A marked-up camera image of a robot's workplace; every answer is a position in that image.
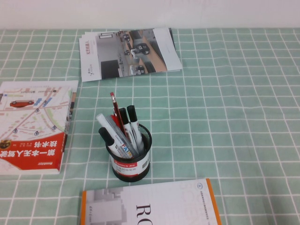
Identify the silver pen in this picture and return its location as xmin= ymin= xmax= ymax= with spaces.
xmin=105 ymin=115 xmax=139 ymax=157

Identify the black mesh pen holder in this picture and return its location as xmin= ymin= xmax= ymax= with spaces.
xmin=105 ymin=124 xmax=153 ymax=183

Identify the black-capped marker black print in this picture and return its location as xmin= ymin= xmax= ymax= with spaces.
xmin=126 ymin=105 xmax=145 ymax=156

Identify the black-capped marker red print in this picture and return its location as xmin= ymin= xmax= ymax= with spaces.
xmin=118 ymin=107 xmax=136 ymax=146

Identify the red pencil with eraser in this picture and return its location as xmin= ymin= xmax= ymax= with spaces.
xmin=110 ymin=92 xmax=129 ymax=139

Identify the white paint marker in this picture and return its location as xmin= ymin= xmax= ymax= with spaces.
xmin=96 ymin=113 xmax=134 ymax=159

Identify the short black-capped white marker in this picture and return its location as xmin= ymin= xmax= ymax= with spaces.
xmin=98 ymin=127 xmax=124 ymax=158

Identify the office photo brochure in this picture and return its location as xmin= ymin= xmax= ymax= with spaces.
xmin=79 ymin=27 xmax=183 ymax=83

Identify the white book orange edge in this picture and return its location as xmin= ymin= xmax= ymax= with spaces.
xmin=80 ymin=178 xmax=222 ymax=225

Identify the white brochure sheet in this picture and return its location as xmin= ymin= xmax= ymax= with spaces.
xmin=81 ymin=27 xmax=183 ymax=72

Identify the red map cover book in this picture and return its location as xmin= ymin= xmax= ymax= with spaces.
xmin=0 ymin=80 xmax=79 ymax=175

